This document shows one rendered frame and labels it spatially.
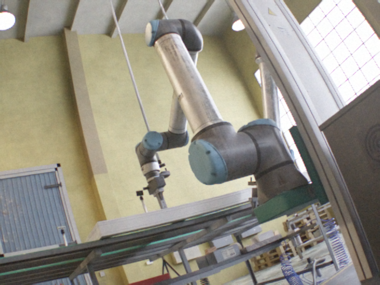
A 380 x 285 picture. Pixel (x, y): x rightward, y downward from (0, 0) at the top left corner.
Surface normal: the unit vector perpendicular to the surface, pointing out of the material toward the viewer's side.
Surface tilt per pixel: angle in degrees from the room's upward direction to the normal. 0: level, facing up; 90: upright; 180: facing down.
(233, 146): 84
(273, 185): 70
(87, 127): 90
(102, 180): 90
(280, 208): 90
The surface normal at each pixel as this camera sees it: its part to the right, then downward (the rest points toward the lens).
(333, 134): -0.80, 0.09
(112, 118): 0.44, -0.47
